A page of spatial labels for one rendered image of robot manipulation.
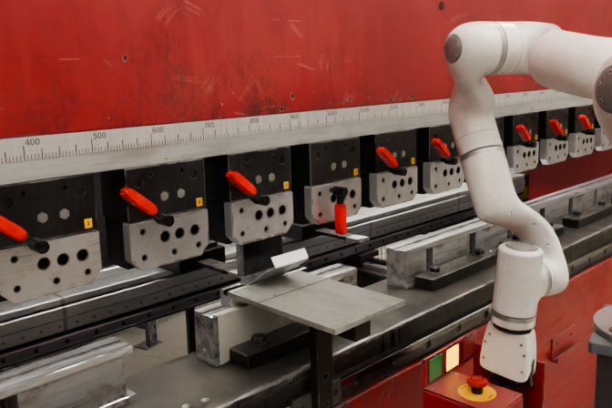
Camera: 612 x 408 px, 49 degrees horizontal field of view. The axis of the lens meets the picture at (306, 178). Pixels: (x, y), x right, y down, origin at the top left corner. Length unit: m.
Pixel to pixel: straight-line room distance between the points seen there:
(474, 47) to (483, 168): 0.25
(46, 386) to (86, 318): 0.32
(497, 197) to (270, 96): 0.48
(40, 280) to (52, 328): 0.36
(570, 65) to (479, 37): 0.20
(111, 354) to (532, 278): 0.77
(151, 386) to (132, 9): 0.62
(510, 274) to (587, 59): 0.43
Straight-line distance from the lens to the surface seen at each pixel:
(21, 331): 1.35
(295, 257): 1.26
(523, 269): 1.33
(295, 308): 1.16
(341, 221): 1.34
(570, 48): 1.17
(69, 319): 1.38
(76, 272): 1.04
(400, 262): 1.62
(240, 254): 1.27
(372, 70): 1.44
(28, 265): 1.01
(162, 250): 1.11
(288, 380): 1.22
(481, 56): 1.27
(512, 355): 1.40
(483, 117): 1.40
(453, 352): 1.44
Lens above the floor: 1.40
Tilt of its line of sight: 9 degrees down
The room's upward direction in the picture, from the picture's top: 2 degrees counter-clockwise
